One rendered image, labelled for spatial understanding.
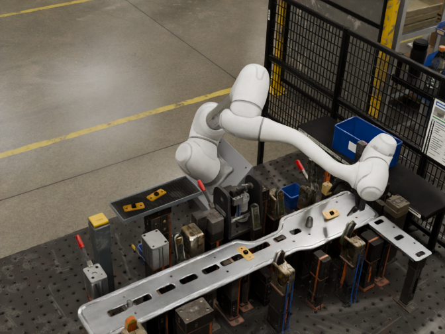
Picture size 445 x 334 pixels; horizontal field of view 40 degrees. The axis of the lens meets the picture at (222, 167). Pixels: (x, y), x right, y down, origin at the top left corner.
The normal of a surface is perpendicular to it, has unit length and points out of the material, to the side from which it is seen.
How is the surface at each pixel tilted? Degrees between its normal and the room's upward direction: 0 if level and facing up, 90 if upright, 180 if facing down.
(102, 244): 90
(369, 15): 93
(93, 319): 0
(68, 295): 0
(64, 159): 0
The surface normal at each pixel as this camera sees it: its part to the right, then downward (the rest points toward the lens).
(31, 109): 0.03, -0.82
